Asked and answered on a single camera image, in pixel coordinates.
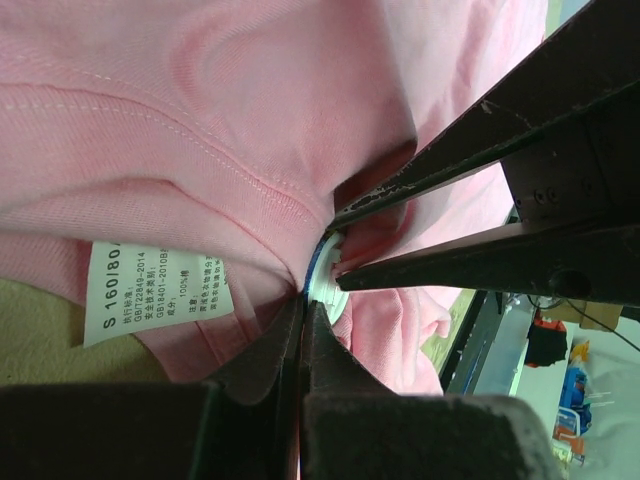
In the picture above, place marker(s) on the aluminium rail frame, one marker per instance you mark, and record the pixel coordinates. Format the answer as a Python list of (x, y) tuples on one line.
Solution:
[(480, 340)]

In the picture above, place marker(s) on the pink t-shirt garment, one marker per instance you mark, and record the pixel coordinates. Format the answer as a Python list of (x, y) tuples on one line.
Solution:
[(230, 129)]

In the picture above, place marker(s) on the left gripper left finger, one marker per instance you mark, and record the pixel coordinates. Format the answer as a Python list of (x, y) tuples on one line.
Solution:
[(240, 422)]

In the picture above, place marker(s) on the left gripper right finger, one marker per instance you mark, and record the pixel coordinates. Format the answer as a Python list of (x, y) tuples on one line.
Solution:
[(353, 427)]

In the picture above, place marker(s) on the white round brooch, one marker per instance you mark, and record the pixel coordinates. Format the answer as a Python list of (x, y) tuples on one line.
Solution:
[(320, 280)]

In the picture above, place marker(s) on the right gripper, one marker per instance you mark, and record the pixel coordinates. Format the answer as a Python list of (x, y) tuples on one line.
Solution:
[(572, 94)]

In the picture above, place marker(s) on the white garment label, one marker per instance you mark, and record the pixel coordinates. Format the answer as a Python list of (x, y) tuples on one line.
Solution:
[(133, 288)]

